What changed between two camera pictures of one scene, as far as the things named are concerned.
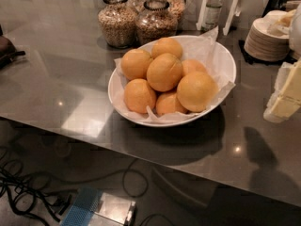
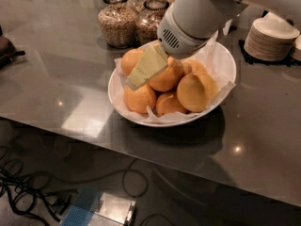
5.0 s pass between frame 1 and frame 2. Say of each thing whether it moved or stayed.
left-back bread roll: stayed
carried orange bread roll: stayed
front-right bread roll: stayed
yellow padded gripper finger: moved
